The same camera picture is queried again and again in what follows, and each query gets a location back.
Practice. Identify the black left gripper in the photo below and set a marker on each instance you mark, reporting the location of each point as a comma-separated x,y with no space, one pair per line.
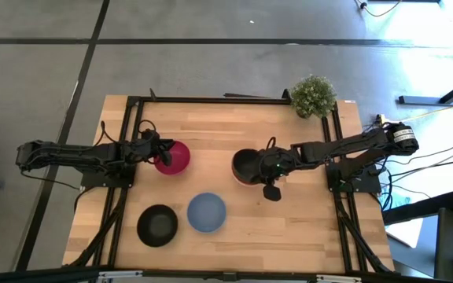
142,150

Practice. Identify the white power strip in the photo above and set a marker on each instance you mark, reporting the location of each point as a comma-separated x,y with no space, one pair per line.
380,117

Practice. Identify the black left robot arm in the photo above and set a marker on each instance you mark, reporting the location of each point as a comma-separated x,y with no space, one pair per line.
73,155

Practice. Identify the red plastic bowl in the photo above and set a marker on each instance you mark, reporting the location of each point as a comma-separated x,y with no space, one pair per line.
246,183

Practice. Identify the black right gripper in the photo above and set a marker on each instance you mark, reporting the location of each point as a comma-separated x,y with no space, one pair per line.
277,166

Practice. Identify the black aluminium table frame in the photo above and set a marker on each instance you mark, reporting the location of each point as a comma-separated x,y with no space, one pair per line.
211,100

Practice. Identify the magenta plastic bowl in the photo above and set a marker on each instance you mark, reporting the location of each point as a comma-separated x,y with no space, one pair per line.
180,159

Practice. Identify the black desk leg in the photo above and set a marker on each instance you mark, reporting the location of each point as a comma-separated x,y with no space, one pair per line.
439,99

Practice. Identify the blue plastic bowl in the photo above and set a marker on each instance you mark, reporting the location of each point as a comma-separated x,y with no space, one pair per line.
207,212

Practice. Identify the black plastic bowl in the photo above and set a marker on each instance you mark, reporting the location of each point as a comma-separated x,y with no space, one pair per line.
245,165
157,225

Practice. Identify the green potted plant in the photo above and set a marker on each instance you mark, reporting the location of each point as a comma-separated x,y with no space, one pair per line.
313,96

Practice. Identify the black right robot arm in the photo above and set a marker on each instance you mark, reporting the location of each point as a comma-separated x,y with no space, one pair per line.
348,147

